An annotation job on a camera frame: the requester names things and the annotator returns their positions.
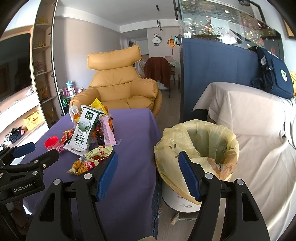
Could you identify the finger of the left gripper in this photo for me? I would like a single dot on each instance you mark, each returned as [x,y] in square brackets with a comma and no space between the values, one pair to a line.
[44,158]
[8,155]

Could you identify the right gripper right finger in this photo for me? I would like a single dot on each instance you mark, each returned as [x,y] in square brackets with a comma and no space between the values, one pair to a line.
[242,220]

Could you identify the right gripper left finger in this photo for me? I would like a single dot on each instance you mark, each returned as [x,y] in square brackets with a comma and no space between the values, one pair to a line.
[53,218]

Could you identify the green white milk carton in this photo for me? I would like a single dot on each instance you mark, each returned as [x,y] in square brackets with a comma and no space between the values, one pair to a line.
[81,138]

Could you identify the red yellow snack bag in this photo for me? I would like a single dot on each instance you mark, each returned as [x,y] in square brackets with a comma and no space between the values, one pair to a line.
[90,160]

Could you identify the long pink wrapper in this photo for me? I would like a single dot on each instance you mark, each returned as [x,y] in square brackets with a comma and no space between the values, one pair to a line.
[107,130]

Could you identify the orange snack bag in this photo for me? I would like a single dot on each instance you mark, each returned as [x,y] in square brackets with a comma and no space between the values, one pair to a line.
[97,135]

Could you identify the yellow nabati wafer bag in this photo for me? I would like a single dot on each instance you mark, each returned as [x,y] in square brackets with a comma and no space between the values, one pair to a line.
[98,105]

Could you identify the white trash bin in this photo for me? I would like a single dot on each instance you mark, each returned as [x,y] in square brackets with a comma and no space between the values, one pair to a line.
[176,202]

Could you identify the yellow trash bag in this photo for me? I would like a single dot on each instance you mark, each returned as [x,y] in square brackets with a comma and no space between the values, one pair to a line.
[212,146]

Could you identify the red plastic cup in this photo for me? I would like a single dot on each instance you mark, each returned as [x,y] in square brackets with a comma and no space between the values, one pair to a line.
[52,143]

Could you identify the yellow box on shelf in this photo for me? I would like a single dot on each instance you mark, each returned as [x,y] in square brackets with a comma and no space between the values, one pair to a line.
[33,120]

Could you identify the purple tablecloth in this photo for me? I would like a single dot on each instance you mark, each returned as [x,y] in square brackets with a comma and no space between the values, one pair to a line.
[126,211]

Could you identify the white yellow toy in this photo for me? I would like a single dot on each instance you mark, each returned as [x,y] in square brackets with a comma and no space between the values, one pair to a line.
[74,113]

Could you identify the toys on floor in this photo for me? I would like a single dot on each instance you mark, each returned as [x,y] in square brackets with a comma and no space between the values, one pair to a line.
[67,93]

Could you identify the white sofa cover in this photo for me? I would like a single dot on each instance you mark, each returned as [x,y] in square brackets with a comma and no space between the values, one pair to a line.
[264,125]

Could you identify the yellow leather armchair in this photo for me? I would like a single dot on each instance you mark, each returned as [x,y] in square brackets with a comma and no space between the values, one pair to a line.
[117,83]

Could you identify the navy blue backpack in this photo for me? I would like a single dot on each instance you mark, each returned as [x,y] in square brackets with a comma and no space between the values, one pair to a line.
[274,75]

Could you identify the brown draped dining chair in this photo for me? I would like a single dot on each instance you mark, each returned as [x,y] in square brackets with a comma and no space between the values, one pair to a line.
[158,69]

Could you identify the blue cloth partition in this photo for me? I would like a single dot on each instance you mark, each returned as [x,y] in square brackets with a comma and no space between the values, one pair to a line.
[207,61]

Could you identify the red chinese knot ornament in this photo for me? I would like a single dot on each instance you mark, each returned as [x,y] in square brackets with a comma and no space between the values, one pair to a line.
[172,44]

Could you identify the glass fish tank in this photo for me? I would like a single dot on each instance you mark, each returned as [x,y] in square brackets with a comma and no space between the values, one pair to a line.
[227,23]

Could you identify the wall shelf unit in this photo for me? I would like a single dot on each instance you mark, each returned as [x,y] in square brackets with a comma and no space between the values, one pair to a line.
[43,62]

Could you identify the panda wall clock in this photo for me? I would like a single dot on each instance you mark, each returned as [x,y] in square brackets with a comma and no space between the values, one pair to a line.
[156,39]

